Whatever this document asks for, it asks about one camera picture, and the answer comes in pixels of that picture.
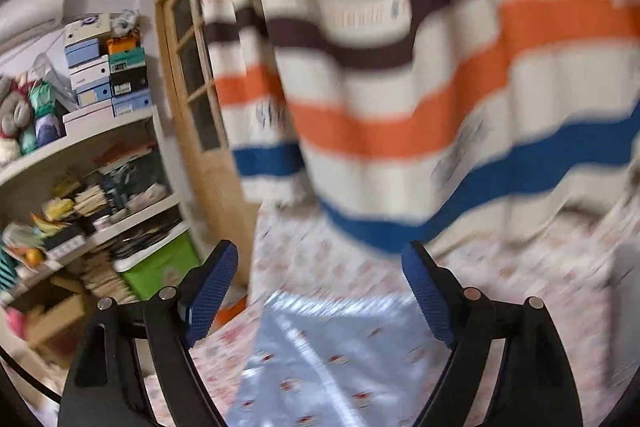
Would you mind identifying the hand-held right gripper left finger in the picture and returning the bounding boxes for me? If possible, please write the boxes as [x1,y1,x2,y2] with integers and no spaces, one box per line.
[57,239,240,427]

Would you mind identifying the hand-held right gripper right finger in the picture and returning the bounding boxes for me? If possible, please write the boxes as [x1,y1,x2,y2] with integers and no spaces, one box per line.
[401,241,585,427]

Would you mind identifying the light blue cat-print satin pants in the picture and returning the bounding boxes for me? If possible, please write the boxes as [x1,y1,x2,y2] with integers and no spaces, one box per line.
[225,292,456,427]

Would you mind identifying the orange object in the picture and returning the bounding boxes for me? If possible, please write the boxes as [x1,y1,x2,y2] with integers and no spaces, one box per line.
[215,294,249,323]

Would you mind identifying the green plastic bin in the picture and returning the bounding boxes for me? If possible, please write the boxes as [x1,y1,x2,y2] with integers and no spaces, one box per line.
[114,227,201,303]

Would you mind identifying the pink printed bed sheet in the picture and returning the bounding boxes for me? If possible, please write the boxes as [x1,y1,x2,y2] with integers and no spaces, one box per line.
[145,187,640,427]

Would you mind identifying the wooden glass-panel door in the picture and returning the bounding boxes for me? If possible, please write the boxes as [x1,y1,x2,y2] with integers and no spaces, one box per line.
[152,0,261,288]

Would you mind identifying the pile of books and papers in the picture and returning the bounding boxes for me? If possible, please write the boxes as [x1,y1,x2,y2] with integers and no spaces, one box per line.
[2,142,177,258]

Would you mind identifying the cardboard box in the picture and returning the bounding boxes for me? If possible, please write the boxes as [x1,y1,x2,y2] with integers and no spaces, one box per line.
[10,277,96,358]

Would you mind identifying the white shelf unit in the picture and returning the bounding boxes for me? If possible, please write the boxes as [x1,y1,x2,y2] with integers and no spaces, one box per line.
[0,104,206,358]

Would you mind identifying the striped hanging cloth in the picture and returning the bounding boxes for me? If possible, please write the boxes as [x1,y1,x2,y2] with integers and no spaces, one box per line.
[195,0,640,255]

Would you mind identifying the stack of shoe boxes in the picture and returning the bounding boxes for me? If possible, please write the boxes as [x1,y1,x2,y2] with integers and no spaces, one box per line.
[62,12,153,120]

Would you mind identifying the green bagged bundle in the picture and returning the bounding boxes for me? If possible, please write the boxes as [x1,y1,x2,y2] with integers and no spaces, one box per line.
[27,79,65,146]

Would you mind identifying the white air conditioner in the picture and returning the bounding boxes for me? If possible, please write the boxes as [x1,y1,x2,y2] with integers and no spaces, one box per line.
[0,0,68,40]

